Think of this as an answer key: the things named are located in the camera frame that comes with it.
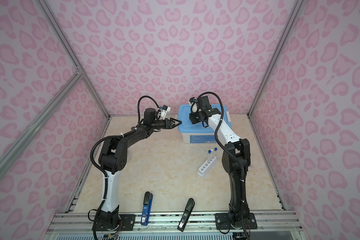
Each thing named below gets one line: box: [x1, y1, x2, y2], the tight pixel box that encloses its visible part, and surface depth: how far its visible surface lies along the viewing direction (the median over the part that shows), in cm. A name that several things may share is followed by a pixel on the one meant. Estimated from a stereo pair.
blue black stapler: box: [140, 191, 154, 226], surface depth 76 cm
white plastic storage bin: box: [180, 132, 217, 144], surface depth 97 cm
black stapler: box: [177, 198, 195, 232], surface depth 73 cm
